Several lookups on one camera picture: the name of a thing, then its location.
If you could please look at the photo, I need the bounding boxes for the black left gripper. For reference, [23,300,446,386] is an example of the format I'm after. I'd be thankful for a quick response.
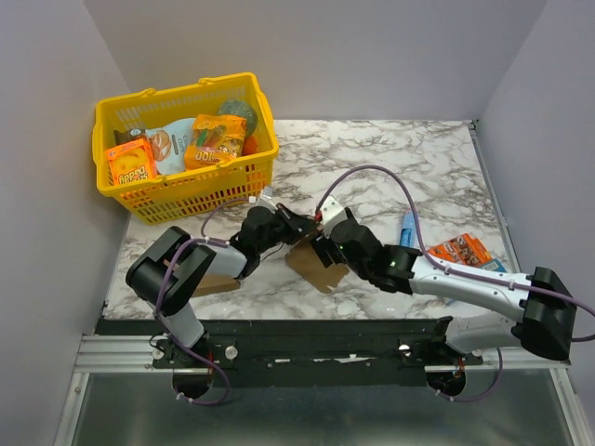
[257,203,318,256]

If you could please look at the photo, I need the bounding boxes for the brown cardboard box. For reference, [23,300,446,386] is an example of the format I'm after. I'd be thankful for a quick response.
[192,274,241,297]
[285,228,350,295]

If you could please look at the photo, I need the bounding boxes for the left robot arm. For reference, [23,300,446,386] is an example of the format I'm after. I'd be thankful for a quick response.
[126,204,318,367]

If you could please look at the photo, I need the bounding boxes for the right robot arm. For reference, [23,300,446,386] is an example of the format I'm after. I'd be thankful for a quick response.
[311,217,576,364]

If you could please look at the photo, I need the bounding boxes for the blue small box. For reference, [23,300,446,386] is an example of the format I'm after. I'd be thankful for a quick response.
[399,211,419,248]

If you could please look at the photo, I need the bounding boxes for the folded brown cardboard box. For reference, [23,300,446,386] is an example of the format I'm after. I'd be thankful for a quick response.
[192,274,241,297]

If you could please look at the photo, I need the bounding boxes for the orange small box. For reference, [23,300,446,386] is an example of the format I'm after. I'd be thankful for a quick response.
[428,233,493,268]

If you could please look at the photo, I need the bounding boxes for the orange snack box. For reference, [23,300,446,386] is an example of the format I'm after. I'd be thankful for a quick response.
[106,138,157,186]

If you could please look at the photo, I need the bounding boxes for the orange round fruit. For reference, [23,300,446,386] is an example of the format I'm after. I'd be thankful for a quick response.
[242,136,258,156]

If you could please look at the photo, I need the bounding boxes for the yellow mango gummy bag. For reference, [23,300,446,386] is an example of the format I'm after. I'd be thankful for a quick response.
[184,114,246,171]

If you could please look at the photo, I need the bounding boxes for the grey green round sponge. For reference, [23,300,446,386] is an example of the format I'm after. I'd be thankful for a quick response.
[218,99,258,137]

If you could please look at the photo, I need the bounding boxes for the yellow plastic shopping basket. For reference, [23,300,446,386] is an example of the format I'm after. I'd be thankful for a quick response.
[92,72,279,225]

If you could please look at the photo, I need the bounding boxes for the light blue cassava chips bag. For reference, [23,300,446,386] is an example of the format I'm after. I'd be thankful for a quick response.
[144,118,194,176]

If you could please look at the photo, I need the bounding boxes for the light blue mint pack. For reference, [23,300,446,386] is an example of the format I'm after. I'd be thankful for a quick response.
[475,258,507,273]

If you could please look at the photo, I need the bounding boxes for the dark brown snack packet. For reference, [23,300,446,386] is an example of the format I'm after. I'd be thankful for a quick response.
[113,128,146,146]

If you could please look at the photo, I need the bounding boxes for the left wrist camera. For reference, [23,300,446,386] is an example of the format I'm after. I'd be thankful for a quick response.
[255,186,277,213]

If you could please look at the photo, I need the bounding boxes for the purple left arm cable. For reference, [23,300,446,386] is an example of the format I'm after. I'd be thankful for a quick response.
[152,196,255,406]

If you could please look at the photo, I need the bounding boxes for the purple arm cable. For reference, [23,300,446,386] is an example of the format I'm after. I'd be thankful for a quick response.
[316,164,595,403]
[152,196,255,406]

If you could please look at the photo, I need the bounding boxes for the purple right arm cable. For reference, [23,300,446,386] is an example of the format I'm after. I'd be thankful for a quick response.
[316,164,595,403]

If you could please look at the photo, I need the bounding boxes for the black mounting base plate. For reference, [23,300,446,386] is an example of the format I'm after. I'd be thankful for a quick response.
[95,316,484,389]

